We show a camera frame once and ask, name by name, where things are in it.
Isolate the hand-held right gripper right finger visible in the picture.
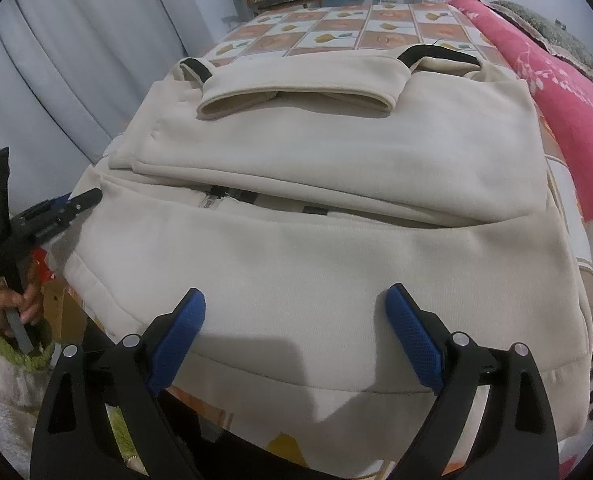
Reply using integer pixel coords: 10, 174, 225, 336
376, 282, 561, 480

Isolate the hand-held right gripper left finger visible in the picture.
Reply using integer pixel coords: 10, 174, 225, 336
30, 287, 207, 480

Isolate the cream jacket with black trim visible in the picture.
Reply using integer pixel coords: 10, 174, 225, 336
59, 45, 593, 462

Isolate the white curtain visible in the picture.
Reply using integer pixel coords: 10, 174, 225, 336
0, 0, 230, 266

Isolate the pink floral blanket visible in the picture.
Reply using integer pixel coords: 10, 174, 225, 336
449, 0, 593, 461

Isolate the patterned tile-print tablecloth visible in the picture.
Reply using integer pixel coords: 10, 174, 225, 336
161, 2, 593, 468

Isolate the green leaf-print pillow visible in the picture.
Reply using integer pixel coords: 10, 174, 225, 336
489, 0, 593, 97

